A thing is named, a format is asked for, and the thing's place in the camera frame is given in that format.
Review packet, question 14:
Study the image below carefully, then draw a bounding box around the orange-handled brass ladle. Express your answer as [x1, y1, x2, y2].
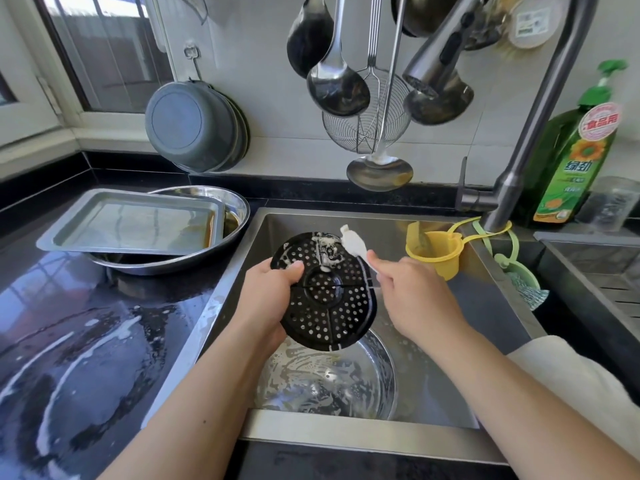
[392, 0, 461, 39]

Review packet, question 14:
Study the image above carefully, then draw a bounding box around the yellow-handled steel ladle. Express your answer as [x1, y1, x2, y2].
[346, 0, 415, 193]

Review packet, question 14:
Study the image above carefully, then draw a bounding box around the round steel basin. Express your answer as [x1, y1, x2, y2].
[90, 185, 252, 277]

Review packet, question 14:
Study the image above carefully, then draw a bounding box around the wire mesh skimmer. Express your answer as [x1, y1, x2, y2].
[322, 0, 413, 155]

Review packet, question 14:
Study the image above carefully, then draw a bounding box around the person's left forearm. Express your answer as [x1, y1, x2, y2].
[98, 329, 286, 480]

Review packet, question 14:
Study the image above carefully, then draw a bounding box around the white dish brush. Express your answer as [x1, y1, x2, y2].
[505, 0, 569, 51]

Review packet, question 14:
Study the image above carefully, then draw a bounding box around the grey hanging basin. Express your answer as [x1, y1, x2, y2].
[145, 79, 241, 174]

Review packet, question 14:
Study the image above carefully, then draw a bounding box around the white dish rag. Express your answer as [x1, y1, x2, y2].
[505, 335, 640, 461]

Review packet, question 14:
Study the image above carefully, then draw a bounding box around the hanging steel ladles and skimmer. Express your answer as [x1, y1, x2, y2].
[286, 0, 336, 79]

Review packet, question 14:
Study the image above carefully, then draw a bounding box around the person's left hand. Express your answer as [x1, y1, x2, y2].
[230, 257, 306, 358]

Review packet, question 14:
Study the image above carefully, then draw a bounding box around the steel soup ladle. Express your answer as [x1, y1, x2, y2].
[306, 0, 372, 118]

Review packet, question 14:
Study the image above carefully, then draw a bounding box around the yellow hanging sink cup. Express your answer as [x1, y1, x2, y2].
[405, 217, 513, 282]

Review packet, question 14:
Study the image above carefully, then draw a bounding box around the white hanging cloth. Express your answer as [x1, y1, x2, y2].
[150, 0, 216, 26]

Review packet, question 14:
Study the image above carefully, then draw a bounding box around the person's right forearm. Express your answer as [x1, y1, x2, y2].
[430, 315, 640, 480]

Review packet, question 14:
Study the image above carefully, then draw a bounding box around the green dish soap bottle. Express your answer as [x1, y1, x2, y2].
[527, 59, 630, 226]

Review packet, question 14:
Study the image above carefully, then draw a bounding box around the stainless steel sink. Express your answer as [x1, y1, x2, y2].
[140, 207, 549, 466]

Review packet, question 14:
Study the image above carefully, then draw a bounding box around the black round steamer rack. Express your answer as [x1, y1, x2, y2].
[270, 231, 380, 354]

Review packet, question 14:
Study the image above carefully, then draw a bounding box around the dark green hanging basin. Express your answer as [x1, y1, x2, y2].
[225, 91, 252, 168]

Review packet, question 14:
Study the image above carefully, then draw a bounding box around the rectangular steel tray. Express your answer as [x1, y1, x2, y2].
[36, 189, 227, 257]

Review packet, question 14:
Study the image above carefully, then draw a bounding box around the person's right hand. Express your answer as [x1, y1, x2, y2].
[366, 249, 471, 346]

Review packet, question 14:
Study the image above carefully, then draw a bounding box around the round steel pan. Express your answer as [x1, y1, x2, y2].
[252, 329, 398, 421]

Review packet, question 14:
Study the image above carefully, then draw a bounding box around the steel gooseneck faucet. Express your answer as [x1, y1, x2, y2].
[402, 0, 601, 234]

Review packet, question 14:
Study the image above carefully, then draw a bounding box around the green hanging sponge holder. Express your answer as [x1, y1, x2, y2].
[472, 219, 551, 312]

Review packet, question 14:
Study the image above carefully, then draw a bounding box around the steel wall hook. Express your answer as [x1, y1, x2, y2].
[182, 43, 204, 84]

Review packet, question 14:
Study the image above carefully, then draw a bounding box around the clear plastic cup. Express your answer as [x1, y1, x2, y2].
[578, 175, 640, 234]

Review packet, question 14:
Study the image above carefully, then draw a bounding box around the white cleaning brush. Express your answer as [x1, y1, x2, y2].
[339, 223, 382, 286]

